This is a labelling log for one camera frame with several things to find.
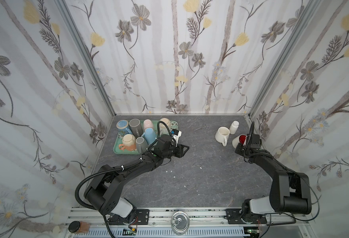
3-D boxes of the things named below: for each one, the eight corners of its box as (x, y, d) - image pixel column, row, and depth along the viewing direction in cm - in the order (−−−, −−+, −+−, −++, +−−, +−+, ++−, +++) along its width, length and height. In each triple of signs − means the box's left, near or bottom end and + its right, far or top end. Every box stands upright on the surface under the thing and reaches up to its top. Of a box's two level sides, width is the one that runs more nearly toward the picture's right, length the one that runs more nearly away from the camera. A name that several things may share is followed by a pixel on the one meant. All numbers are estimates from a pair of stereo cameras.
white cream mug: (217, 147, 104) (220, 140, 97) (214, 134, 111) (217, 126, 104) (228, 147, 104) (232, 140, 97) (225, 134, 111) (228, 126, 104)
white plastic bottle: (229, 135, 111) (233, 126, 103) (227, 129, 114) (231, 120, 107) (235, 135, 111) (240, 126, 103) (234, 129, 114) (238, 120, 107)
